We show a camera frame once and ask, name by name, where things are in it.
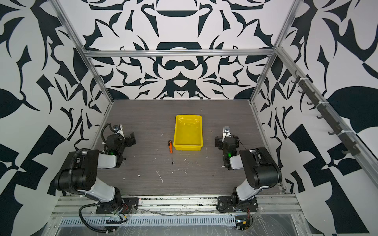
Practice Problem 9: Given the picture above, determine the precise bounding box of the orange black screwdriver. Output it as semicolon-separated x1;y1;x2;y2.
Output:
168;140;174;165

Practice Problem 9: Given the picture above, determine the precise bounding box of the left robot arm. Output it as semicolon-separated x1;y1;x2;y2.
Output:
54;132;136;205

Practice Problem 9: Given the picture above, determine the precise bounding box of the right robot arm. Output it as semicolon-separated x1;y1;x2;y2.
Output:
215;136;282;206

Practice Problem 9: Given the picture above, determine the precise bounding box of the yellow plastic bin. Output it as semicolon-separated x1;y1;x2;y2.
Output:
173;115;203;151

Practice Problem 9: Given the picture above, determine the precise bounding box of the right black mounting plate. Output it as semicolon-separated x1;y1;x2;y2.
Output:
216;196;259;213

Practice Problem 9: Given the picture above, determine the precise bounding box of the black mounting plate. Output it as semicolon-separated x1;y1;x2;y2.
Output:
95;197;139;214
216;196;259;213

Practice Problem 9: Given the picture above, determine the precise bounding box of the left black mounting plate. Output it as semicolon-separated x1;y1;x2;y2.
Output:
95;197;139;214

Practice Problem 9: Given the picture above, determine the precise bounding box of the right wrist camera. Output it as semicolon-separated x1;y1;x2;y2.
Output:
222;126;231;138

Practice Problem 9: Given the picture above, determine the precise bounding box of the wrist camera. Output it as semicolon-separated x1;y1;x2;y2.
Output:
113;124;125;137
222;126;231;138

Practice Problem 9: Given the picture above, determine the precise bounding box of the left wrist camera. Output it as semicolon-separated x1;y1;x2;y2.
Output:
113;124;125;137

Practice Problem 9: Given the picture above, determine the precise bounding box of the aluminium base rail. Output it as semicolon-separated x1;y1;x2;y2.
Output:
51;194;303;217

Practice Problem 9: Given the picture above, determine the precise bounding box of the white slotted cable duct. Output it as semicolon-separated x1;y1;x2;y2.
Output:
58;215;237;227

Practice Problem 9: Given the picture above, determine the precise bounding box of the black corrugated cable conduit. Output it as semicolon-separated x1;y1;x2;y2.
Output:
78;203;128;234

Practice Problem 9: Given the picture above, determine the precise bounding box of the black wall hook rail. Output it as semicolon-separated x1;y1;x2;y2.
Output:
293;72;361;156

